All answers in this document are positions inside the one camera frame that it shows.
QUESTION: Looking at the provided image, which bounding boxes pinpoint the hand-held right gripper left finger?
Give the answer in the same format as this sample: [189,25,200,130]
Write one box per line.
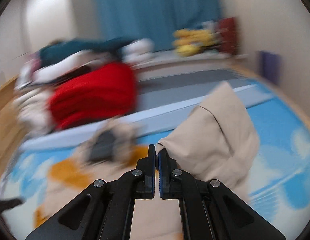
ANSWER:
[25,144,156,240]

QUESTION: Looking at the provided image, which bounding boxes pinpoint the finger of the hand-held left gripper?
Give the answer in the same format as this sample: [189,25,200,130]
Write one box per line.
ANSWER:
[0,197,23,212]

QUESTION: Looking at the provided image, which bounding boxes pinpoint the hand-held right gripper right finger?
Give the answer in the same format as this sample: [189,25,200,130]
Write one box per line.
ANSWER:
[156,149,288,240]

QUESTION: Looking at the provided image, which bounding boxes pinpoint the beige and yellow jacket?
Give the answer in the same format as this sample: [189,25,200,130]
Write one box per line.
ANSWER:
[35,81,261,240]

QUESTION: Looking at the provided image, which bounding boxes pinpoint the pile of white clothes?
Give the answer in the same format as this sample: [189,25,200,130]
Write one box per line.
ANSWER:
[13,50,95,137]

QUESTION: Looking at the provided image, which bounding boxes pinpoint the red knitted sweater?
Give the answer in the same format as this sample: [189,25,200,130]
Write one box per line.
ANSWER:
[47,62,138,130]

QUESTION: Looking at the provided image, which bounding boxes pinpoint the grey striped blanket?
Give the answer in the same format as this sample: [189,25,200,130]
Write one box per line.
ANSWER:
[133,64,259,112]

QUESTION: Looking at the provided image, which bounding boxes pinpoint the blue printed mat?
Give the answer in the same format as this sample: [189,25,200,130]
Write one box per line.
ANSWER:
[0,79,310,230]

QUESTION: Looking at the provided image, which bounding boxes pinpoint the white cloth bundle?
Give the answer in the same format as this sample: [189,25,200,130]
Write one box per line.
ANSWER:
[123,38,155,64]

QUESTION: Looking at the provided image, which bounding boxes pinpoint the yellow plush toys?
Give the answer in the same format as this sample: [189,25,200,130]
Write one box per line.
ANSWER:
[172,27,216,57]

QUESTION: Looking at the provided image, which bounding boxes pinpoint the teal cloth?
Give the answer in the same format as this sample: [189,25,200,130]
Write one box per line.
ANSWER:
[38,37,131,68]

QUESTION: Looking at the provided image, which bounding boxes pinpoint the purple box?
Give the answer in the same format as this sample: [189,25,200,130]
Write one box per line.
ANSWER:
[256,50,283,85]

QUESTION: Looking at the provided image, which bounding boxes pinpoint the blue curtain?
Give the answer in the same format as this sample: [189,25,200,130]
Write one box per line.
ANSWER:
[93,0,222,53]

